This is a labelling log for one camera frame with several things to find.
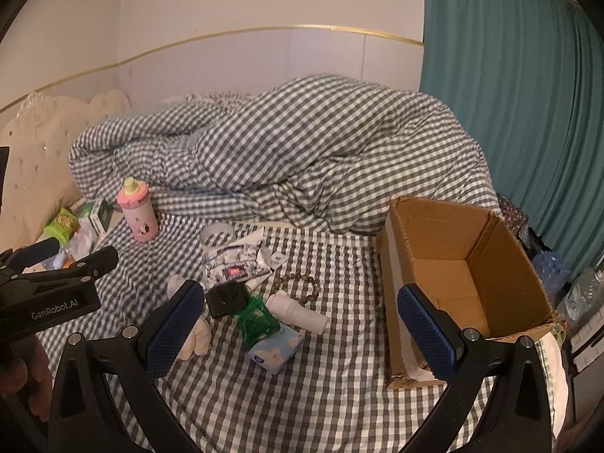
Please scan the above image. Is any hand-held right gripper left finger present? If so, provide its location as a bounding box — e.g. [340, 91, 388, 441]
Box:
[47, 279, 206, 453]

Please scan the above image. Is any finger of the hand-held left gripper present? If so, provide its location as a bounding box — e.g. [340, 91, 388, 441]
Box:
[0, 246, 119, 293]
[0, 238, 60, 275]

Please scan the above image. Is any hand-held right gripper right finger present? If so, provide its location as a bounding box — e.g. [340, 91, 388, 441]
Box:
[396, 283, 555, 453]

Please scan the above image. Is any white plush toy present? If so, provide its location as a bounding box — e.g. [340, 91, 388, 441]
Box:
[167, 274, 213, 360]

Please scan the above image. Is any small black wallet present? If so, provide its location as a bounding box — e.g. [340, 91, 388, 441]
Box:
[205, 282, 251, 319]

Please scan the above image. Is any floral tissue pack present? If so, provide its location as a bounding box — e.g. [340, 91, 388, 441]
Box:
[202, 229, 275, 290]

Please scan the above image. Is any blue tissue packet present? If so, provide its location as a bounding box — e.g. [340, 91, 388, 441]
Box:
[248, 328, 305, 376]

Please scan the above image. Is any brown cardboard box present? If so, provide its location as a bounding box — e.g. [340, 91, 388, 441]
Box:
[376, 196, 558, 390]

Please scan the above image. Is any dark beaded bracelet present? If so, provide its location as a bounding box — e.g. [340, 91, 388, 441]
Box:
[273, 271, 318, 312]

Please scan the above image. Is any white cylindrical bottle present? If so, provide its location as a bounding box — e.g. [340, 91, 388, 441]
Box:
[265, 290, 328, 333]

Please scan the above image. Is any person's left hand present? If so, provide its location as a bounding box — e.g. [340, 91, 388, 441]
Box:
[0, 335, 52, 424]

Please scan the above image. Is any crumpled clear plastic bag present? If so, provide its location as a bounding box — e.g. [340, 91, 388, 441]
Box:
[59, 226, 97, 267]

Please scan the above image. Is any green snack box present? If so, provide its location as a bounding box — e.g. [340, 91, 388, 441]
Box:
[43, 208, 79, 246]

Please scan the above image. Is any white carton dark green face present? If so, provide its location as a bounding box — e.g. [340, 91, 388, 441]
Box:
[89, 199, 116, 237]

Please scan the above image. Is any pink baby bottle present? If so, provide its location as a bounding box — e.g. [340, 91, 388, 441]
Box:
[117, 177, 159, 245]

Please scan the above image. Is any cream tufted headboard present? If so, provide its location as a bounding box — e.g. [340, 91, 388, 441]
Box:
[0, 91, 133, 252]

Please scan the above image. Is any white tape roll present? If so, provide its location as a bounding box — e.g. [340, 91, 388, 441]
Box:
[199, 223, 236, 251]

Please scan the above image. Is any grey checked bed sheet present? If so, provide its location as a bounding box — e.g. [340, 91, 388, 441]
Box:
[35, 212, 553, 453]

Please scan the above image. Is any white mattress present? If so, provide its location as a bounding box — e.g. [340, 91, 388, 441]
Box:
[538, 335, 568, 435]

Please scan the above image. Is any blue water bottle pack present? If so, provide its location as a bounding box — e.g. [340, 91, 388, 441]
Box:
[531, 250, 572, 293]

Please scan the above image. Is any floral patterned bag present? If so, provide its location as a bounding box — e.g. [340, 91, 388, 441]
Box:
[495, 193, 529, 237]

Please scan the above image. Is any white ribbed suitcase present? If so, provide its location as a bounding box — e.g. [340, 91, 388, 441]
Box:
[569, 311, 604, 374]

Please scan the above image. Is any large clear water jug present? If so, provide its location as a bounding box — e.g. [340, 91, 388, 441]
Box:
[561, 267, 604, 322]

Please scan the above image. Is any grey checked duvet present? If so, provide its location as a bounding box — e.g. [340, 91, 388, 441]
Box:
[68, 74, 501, 237]

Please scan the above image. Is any teal curtain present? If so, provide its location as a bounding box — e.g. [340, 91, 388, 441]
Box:
[420, 0, 604, 274]

